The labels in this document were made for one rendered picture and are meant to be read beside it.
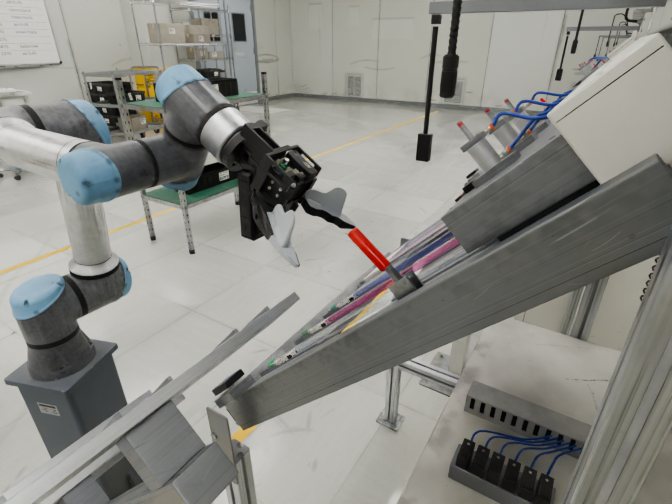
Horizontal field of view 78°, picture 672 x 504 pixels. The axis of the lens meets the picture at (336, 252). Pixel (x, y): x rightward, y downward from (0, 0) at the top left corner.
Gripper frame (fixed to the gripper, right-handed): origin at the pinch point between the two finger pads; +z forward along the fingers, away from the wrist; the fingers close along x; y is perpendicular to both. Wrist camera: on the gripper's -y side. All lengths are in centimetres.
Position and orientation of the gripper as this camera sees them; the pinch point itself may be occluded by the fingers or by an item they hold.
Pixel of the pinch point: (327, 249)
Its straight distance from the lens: 60.3
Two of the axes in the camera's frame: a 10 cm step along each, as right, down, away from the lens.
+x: 5.3, -3.8, 7.6
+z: 7.0, 7.0, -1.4
